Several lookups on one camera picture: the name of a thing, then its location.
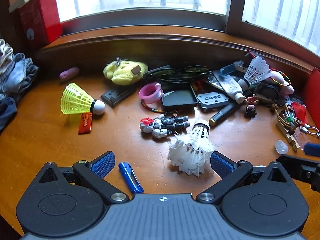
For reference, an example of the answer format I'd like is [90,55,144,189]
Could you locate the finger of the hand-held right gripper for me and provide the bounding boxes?
[276,155,320,193]
[303,142,320,158]

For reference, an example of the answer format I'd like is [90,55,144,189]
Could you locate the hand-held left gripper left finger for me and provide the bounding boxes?
[39,151,130,205]

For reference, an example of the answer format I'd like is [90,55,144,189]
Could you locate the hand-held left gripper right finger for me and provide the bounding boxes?
[196,151,288,204]

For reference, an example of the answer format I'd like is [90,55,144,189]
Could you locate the frayed white feather shuttlecock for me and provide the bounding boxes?
[167,119,217,177]

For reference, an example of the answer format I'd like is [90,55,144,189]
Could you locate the grey metal plate with holes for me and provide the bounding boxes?
[196,92,230,109]

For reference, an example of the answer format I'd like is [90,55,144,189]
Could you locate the grey action figure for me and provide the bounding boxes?
[139,115,190,138]

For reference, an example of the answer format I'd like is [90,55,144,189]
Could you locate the white squeeze tube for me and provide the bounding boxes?
[213,70,245,104]

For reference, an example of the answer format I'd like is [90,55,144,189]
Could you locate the wooden desktop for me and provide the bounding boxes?
[0,37,320,238]

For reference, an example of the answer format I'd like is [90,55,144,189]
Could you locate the clear plastic cap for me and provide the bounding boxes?
[275,140,288,155]

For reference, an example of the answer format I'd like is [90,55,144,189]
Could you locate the wooden clothespin bundle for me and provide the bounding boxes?
[276,110,300,152]

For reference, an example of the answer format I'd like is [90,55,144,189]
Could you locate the red plastic cone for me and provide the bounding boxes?
[291,102,308,125]

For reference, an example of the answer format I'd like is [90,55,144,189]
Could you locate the red flat packet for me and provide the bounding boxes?
[78,112,93,135]

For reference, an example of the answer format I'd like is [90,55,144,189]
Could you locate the black pen with gold band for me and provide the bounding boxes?
[209,102,240,127]

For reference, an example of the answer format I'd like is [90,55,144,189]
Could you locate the open red cardboard box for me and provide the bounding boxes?
[301,67,320,128]

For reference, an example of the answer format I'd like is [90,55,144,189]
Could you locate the black-haired small figurine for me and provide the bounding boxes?
[244,104,257,118]

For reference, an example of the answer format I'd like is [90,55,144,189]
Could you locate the yellow plastic shuttlecock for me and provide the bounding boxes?
[61,82,106,115]

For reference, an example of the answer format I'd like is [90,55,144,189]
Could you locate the black rectangular plate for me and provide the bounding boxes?
[101,86,137,107]

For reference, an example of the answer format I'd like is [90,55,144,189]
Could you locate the red-haired small figurine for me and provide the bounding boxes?
[245,94,260,105]

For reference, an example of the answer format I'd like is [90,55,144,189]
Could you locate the pink plush toy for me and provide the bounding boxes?
[270,71,295,95]

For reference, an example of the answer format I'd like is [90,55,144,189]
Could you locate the black tray case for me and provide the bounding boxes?
[161,89,199,108]

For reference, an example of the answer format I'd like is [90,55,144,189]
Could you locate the white printed sachet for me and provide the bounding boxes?
[207,76,223,90]

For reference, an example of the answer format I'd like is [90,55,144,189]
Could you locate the pink ribbon spool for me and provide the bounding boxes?
[139,82,164,105]

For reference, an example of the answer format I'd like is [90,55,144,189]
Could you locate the yellow plush toy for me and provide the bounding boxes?
[103,58,148,85]

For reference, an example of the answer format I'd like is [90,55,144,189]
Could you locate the blue plastic clip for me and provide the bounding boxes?
[219,64,242,78]

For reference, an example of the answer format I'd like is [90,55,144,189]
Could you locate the neat white feather shuttlecock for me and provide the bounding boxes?
[237,56,272,90]

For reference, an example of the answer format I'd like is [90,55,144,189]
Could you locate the small pink oblong toy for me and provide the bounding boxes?
[59,66,80,81]

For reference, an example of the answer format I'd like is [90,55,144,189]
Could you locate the dark glasses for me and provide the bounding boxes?
[144,65,213,83]

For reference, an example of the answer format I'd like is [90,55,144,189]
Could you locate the dark blue cloth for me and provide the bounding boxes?
[0,96,18,130]

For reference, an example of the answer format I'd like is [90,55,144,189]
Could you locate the denim garment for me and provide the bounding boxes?
[0,52,39,100]

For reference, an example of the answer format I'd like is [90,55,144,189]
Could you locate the metal framed window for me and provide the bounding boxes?
[50,0,320,57]

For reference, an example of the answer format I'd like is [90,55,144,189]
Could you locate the patterned white cloth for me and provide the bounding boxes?
[0,39,14,74]

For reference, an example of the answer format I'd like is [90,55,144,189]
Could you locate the red box with grey lid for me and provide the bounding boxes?
[9,0,63,49]

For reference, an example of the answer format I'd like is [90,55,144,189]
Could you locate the white usb cable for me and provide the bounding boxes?
[299,124,320,137]

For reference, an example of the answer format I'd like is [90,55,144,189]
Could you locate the red cord bracelet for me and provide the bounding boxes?
[140,99,165,114]

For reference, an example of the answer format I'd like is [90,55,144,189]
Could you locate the rainbow cord bracelet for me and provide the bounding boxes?
[269,67,292,87]

